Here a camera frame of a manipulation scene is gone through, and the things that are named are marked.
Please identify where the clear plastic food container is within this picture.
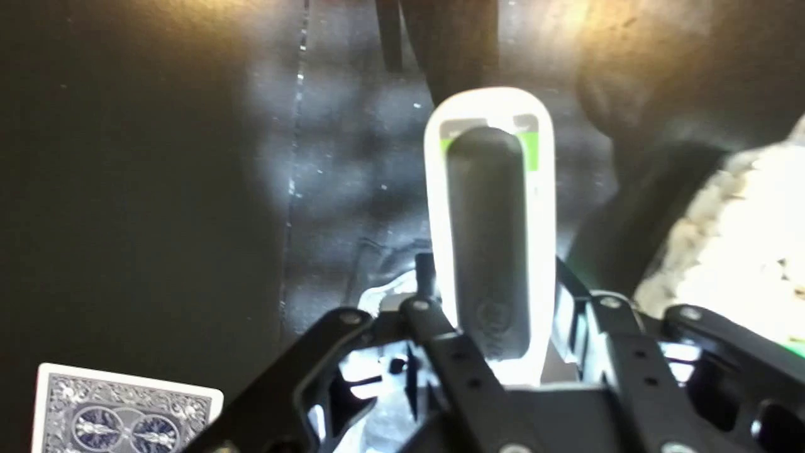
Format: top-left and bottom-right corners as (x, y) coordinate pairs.
(575, 117), (805, 356)

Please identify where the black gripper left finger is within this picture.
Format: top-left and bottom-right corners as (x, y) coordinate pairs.
(184, 255), (503, 453)

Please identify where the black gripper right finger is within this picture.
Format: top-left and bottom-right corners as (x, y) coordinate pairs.
(555, 262), (805, 453)

